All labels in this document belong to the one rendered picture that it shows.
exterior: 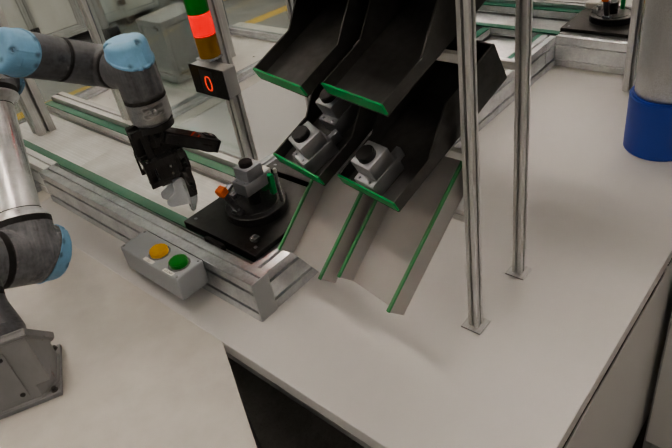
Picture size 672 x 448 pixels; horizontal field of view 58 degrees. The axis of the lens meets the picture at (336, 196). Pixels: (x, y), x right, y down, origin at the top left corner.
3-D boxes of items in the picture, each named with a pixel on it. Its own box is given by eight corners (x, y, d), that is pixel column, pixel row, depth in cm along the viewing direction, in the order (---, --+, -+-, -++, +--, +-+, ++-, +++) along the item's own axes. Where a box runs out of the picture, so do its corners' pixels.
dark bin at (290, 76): (307, 98, 91) (282, 63, 86) (260, 79, 100) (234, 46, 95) (420, -31, 96) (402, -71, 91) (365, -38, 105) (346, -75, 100)
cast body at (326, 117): (342, 136, 105) (322, 110, 100) (326, 129, 108) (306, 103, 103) (372, 100, 106) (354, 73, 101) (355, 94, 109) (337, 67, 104)
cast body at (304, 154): (312, 176, 102) (290, 151, 98) (299, 164, 106) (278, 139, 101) (348, 142, 103) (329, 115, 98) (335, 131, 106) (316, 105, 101)
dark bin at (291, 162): (324, 186, 100) (302, 160, 95) (279, 161, 109) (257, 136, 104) (427, 64, 105) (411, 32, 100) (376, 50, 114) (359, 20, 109)
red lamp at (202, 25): (202, 39, 134) (196, 17, 131) (189, 36, 137) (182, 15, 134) (220, 31, 136) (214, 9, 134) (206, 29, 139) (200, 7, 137)
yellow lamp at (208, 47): (208, 60, 136) (203, 39, 134) (195, 57, 139) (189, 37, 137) (225, 52, 139) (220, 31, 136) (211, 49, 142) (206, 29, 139)
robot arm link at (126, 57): (122, 28, 107) (156, 31, 103) (143, 85, 114) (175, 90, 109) (87, 46, 102) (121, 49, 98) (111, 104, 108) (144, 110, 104)
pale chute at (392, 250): (404, 316, 101) (388, 312, 98) (352, 280, 110) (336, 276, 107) (480, 162, 99) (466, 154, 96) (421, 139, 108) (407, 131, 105)
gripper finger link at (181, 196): (171, 219, 122) (157, 181, 117) (199, 207, 124) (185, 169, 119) (177, 226, 120) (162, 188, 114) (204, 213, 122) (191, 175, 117)
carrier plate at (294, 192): (257, 263, 124) (255, 255, 123) (186, 228, 138) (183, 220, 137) (333, 203, 138) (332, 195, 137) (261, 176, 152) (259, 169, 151)
